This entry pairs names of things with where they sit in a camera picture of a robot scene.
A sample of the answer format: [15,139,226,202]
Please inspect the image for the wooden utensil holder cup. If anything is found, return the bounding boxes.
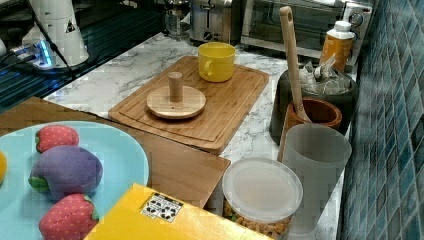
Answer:
[277,97,342,162]

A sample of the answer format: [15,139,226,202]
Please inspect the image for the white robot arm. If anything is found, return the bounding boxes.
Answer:
[22,0,89,70]

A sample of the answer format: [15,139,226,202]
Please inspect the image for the frosted plastic cup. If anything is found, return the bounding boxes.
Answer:
[283,124,352,236]

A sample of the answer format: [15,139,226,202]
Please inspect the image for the yellow cereal box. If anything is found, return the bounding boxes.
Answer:
[84,184,272,240]

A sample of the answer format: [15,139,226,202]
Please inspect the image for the light blue plate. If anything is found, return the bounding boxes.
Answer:
[0,121,149,240]

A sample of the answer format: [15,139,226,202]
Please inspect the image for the round wooden lid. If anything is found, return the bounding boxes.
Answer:
[146,72,206,120]

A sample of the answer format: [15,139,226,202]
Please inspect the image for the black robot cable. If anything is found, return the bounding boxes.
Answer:
[0,0,98,81]

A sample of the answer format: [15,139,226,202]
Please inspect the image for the stainless two-slot toaster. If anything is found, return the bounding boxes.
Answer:
[189,0,242,45]

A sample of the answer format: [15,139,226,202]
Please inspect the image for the yellow plush lemon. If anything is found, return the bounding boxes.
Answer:
[0,151,8,184]

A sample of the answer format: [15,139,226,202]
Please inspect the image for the black tea bag jar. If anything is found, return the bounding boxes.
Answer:
[269,71,359,145]

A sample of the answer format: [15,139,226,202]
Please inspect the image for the clear jar with white lid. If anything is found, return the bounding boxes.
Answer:
[222,158,303,240]

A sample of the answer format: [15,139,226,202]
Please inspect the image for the yellow mug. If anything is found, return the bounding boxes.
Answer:
[198,42,236,82]

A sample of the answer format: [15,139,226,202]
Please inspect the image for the wooden spoon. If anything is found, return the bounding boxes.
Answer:
[279,6,310,122]

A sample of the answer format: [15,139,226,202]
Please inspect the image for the red plush strawberry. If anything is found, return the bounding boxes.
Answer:
[38,194,99,240]
[36,124,79,153]

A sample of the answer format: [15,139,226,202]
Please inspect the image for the tea bags in jar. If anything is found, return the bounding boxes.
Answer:
[299,55,350,95]

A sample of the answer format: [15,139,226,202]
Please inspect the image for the purple plush eggplant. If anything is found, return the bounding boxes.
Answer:
[28,146,103,201]

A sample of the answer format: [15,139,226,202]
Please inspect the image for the orange bottle with white cap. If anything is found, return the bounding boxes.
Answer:
[319,21,355,72]

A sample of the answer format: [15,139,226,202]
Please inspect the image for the bamboo cutting board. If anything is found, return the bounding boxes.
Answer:
[108,56,269,154]

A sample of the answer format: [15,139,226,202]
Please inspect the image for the stainless toaster oven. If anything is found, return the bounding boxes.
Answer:
[241,0,373,66]

